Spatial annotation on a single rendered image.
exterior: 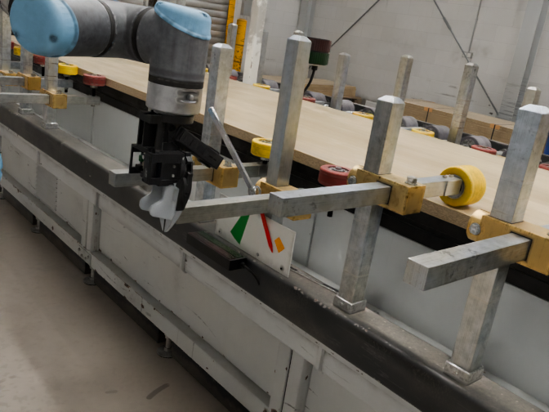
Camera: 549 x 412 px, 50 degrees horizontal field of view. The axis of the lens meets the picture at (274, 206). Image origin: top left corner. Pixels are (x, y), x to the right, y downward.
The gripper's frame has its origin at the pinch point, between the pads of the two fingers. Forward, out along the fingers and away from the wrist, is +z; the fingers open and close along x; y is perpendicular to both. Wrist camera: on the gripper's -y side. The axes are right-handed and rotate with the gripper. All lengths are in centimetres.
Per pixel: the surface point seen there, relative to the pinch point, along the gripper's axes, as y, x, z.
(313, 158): -46.4, -12.7, -8.0
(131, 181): -4.6, -23.6, -0.7
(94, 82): -40, -122, -7
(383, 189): -23.5, 26.4, -13.6
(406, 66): -135, -58, -31
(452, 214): -47, 27, -7
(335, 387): -53, 4, 48
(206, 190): -27.1, -27.4, 3.9
